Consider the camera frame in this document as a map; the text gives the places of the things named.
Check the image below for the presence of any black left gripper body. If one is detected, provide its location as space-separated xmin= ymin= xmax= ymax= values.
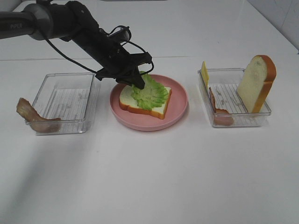
xmin=72 ymin=25 xmax=152 ymax=80

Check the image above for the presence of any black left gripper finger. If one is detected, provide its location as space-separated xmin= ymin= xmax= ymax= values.
xmin=115 ymin=77 xmax=132 ymax=86
xmin=131 ymin=67 xmax=145 ymax=90

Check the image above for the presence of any green lettuce leaf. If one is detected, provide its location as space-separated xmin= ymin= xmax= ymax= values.
xmin=131 ymin=74 xmax=170 ymax=110

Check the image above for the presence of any bread slice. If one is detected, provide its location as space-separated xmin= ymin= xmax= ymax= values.
xmin=119 ymin=86 xmax=172 ymax=119
xmin=237 ymin=55 xmax=276 ymax=113

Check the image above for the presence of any bacon strip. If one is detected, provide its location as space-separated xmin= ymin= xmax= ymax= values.
xmin=16 ymin=98 xmax=61 ymax=133
xmin=209 ymin=87 xmax=234 ymax=126

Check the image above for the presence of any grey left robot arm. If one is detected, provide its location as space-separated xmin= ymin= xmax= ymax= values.
xmin=0 ymin=0 xmax=153 ymax=89

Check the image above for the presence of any pink round plate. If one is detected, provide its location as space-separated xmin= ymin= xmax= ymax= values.
xmin=110 ymin=74 xmax=188 ymax=131

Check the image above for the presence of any left clear plastic tray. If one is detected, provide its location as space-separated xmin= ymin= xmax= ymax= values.
xmin=26 ymin=73 xmax=100 ymax=135

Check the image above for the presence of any clear plastic tray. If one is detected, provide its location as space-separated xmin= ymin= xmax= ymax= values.
xmin=198 ymin=68 xmax=271 ymax=128
xmin=26 ymin=73 xmax=100 ymax=135

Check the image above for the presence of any yellow cheese slice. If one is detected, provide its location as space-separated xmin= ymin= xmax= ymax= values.
xmin=201 ymin=61 xmax=209 ymax=90

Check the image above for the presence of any right clear plastic tray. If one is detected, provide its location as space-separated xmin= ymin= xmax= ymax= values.
xmin=198 ymin=68 xmax=271 ymax=128

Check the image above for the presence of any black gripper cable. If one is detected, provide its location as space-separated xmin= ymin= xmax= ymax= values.
xmin=43 ymin=25 xmax=154 ymax=76

